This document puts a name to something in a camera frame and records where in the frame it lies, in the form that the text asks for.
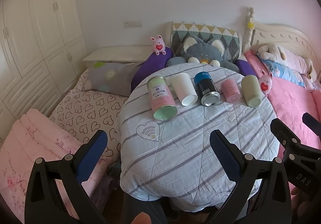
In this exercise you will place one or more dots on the purple pillow left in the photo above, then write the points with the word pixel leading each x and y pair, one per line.
pixel 153 64

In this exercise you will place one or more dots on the operator left thumb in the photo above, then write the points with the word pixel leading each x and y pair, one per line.
pixel 142 218

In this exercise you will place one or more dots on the pink bunny toy left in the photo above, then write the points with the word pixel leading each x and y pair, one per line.
pixel 158 46

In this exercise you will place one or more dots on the pink fleece blanket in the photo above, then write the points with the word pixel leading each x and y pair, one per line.
pixel 290 102

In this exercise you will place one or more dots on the purple pillow right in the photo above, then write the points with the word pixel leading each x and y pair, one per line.
pixel 245 68

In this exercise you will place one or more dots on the purple pillow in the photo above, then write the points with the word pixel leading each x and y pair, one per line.
pixel 153 64
pixel 245 68

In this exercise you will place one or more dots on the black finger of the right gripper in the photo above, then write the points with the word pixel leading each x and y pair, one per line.
pixel 312 123
pixel 287 139

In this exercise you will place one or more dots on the grey cat plush pillow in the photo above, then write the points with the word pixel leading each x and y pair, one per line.
pixel 195 50

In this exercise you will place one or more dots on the white low headboard shelf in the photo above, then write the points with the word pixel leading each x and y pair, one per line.
pixel 119 54

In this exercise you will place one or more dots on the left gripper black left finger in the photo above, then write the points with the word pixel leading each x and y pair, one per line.
pixel 43 202

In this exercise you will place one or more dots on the pink bunny toy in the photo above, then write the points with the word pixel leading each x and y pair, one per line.
pixel 266 82
pixel 158 46

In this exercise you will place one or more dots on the white wardrobe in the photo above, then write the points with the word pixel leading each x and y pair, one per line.
pixel 42 52

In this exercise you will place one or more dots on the pink plastic cup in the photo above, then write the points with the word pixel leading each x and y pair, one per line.
pixel 231 90

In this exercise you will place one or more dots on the light blue cartoon pillow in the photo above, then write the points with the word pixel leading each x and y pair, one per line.
pixel 284 72

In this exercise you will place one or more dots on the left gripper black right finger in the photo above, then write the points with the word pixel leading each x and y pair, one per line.
pixel 273 202

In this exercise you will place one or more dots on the striped white table cloth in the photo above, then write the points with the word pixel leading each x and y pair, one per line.
pixel 174 158

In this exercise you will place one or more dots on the cream carved headboard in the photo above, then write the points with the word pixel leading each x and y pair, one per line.
pixel 258 34

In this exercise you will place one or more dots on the white paper cup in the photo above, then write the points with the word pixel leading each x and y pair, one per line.
pixel 184 89

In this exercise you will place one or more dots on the pink bunny toy right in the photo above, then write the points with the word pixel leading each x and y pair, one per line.
pixel 266 82

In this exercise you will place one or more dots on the white wall socket panel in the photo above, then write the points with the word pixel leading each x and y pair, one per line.
pixel 132 24

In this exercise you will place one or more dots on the diamond pattern quilted cushion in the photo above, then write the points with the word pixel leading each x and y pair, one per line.
pixel 229 38

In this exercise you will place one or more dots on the folded pink quilt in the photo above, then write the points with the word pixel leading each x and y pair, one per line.
pixel 31 137

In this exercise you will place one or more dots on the blue and black can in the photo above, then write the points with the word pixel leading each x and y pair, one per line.
pixel 206 89

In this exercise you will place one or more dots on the pink and green tin can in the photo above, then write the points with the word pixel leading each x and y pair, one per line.
pixel 161 99

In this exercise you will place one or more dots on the white long plush toy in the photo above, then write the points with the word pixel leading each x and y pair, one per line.
pixel 278 54

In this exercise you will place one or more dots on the sage green cup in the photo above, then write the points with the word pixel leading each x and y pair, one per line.
pixel 251 91

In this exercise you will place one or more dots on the operator right hand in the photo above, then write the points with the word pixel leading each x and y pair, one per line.
pixel 300 204

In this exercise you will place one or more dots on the grey floral pillow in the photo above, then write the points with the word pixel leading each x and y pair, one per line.
pixel 111 77

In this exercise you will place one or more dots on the heart pattern bed sheet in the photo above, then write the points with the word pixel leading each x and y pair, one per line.
pixel 82 113

